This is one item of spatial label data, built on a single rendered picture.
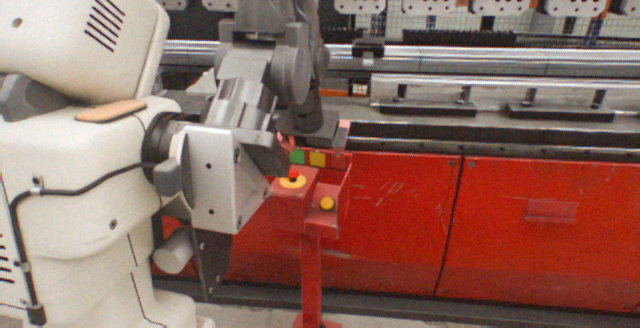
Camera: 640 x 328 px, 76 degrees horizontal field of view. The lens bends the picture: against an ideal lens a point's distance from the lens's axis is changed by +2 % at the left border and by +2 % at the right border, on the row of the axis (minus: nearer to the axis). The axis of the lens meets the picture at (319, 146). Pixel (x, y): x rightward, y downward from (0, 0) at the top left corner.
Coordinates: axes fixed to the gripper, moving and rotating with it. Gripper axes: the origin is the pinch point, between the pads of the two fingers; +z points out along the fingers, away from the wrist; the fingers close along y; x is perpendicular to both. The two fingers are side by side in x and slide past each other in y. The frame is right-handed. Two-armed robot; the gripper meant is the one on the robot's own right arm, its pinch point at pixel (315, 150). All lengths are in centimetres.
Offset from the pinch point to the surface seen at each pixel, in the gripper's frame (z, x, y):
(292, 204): 27.5, -0.3, 9.8
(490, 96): 34, -52, -42
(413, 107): 32, -42, -18
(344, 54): 38, -71, 10
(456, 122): 33, -39, -31
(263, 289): 104, 4, 35
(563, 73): 48, -79, -70
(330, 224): 31.9, 1.6, -0.6
